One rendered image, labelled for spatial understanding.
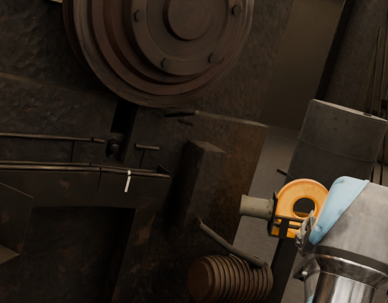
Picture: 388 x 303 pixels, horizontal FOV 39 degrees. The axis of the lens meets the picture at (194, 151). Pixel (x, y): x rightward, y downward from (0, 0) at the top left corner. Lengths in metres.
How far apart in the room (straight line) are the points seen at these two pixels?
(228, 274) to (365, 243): 0.68
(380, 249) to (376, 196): 0.08
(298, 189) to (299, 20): 8.25
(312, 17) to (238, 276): 8.57
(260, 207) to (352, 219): 0.70
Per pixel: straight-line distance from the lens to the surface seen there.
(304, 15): 9.74
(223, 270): 1.45
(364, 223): 0.83
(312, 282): 1.13
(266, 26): 1.66
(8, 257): 1.05
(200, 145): 1.47
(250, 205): 1.50
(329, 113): 3.90
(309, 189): 1.51
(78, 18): 1.22
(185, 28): 1.22
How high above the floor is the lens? 1.06
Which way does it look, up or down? 11 degrees down
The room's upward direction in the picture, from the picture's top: 16 degrees clockwise
